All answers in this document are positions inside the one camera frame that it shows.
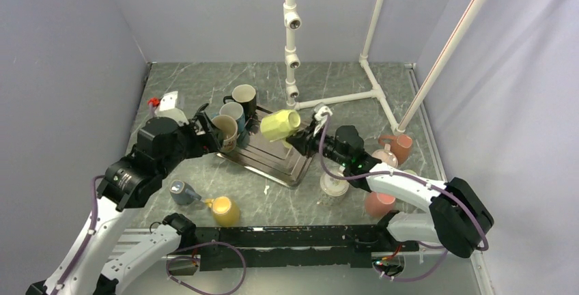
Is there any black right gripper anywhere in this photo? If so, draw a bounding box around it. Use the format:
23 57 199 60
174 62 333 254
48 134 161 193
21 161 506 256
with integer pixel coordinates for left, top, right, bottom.
286 122 349 168

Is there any beige teal patterned mug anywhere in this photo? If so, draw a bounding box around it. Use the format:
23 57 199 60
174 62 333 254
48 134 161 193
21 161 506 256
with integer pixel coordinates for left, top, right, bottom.
212 115 238 153

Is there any lime green faceted mug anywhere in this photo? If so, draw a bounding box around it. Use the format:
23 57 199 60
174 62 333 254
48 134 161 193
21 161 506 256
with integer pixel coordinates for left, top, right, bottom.
259 109 301 149

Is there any blue floral mug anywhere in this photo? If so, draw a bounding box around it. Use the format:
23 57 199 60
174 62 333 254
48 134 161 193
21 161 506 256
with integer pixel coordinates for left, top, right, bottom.
212 102 246 134

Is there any black white-lined mug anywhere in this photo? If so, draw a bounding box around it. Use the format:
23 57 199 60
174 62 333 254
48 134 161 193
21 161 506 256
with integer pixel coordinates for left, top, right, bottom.
223 84 257 119

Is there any grey blue mug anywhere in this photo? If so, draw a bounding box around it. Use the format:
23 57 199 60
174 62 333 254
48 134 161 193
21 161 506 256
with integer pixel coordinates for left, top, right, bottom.
169 180 202 206

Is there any yellow mug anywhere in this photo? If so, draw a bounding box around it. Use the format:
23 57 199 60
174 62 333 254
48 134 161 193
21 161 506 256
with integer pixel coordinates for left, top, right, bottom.
203 196 241 227

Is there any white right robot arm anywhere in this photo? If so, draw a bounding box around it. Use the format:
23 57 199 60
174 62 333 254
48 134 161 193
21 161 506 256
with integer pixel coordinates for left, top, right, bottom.
285 104 494 258

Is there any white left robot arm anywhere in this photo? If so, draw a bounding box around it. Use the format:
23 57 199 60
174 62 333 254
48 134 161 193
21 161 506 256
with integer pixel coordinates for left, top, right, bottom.
27 92 224 294

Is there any clear glass mug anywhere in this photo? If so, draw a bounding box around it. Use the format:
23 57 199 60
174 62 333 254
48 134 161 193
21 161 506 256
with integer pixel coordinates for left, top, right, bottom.
317 173 350 206

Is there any terracotta brown mug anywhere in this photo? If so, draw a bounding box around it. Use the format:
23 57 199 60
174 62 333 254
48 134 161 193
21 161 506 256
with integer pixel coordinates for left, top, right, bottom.
378 134 413 165

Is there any pink mug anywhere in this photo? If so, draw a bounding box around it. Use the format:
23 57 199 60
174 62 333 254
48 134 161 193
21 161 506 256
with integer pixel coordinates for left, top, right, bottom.
364 192 396 218

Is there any steel serving tray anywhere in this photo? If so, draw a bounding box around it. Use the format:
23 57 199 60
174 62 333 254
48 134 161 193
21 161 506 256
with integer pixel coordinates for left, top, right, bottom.
217 106 311 188

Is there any pink lidded cup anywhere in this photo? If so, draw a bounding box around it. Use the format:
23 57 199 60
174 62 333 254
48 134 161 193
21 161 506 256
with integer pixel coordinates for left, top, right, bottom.
371 144 399 168

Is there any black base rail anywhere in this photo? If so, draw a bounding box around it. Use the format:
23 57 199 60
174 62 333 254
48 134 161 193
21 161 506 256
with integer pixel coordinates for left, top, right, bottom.
154 213 421 272

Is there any white PVC pipe frame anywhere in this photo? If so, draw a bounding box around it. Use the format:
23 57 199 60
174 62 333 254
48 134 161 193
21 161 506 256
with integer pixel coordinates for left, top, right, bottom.
282 0 507 137

